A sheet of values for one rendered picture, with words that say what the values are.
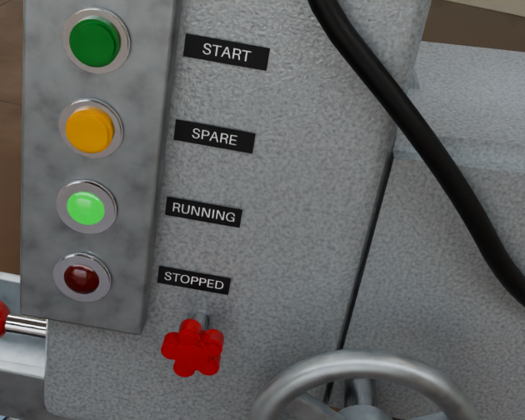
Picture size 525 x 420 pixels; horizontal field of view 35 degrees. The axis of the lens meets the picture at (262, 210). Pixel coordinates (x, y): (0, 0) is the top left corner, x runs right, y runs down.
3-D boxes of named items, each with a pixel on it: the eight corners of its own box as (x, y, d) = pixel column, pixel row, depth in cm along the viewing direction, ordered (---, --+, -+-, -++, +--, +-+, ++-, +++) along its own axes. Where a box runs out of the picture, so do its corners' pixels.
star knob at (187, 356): (223, 342, 56) (232, 296, 54) (216, 386, 52) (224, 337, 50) (168, 332, 56) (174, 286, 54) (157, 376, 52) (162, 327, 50)
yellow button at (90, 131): (114, 150, 47) (117, 108, 46) (109, 158, 46) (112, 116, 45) (68, 142, 47) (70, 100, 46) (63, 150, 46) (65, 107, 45)
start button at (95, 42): (120, 66, 44) (124, 18, 43) (116, 72, 44) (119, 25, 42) (72, 57, 44) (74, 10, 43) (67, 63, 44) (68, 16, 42)
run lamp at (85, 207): (108, 221, 50) (111, 186, 49) (102, 232, 49) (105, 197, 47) (68, 214, 50) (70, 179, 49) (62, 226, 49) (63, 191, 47)
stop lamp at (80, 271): (103, 289, 52) (105, 257, 51) (97, 302, 51) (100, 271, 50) (65, 282, 52) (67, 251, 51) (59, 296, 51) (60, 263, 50)
